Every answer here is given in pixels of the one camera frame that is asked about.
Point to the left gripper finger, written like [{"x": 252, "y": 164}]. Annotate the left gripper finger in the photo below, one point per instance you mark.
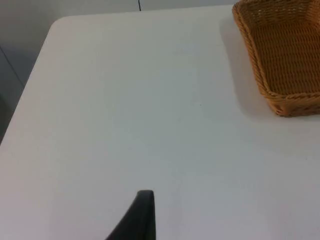
[{"x": 140, "y": 220}]

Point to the pale brown wicker basket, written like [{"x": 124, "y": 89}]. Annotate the pale brown wicker basket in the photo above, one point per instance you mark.
[{"x": 282, "y": 50}]

